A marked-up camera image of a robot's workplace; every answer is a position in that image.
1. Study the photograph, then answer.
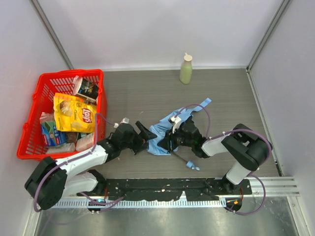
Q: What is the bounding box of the light blue folding umbrella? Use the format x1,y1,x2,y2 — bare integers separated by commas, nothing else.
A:
148,98,212,156

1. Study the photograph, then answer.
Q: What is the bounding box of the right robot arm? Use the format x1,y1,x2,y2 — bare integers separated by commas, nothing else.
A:
158,116,273,194

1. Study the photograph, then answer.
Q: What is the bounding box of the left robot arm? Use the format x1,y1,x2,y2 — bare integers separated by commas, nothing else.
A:
25,121,157,212

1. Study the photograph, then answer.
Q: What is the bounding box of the pink snack packet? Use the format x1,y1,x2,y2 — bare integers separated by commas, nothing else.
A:
76,133,95,152

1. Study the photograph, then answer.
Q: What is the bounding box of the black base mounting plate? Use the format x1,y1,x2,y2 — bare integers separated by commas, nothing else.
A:
85,178,252,202

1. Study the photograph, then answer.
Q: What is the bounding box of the yellow Lays chip bag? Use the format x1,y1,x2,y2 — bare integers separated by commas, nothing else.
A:
53,92,97,133

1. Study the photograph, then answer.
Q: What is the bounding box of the dark coffee carton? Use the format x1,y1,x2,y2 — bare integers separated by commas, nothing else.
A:
72,76,99,103

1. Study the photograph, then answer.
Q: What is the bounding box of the cream cap lotion bottle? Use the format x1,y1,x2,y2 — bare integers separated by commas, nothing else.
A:
180,53,193,84

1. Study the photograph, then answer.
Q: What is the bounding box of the blue green snack box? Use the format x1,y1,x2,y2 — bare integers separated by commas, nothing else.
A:
39,112,67,148

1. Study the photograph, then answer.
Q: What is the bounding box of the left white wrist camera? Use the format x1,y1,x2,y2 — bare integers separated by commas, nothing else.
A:
114,118,129,128

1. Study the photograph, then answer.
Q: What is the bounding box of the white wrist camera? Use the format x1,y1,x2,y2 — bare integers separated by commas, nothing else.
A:
114,118,129,128
169,116,182,134

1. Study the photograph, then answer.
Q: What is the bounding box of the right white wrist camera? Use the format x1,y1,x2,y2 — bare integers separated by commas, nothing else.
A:
169,116,182,134

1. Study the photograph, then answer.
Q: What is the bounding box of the white slotted cable duct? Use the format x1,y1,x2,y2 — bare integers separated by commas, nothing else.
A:
52,198,226,209

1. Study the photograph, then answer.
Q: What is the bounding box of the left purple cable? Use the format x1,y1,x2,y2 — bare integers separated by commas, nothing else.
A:
33,113,124,213

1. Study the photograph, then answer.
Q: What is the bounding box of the purple cable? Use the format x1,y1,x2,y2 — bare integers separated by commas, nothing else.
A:
175,104,273,217
33,113,124,213

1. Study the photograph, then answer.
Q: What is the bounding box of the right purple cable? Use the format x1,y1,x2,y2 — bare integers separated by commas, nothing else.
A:
175,104,273,217

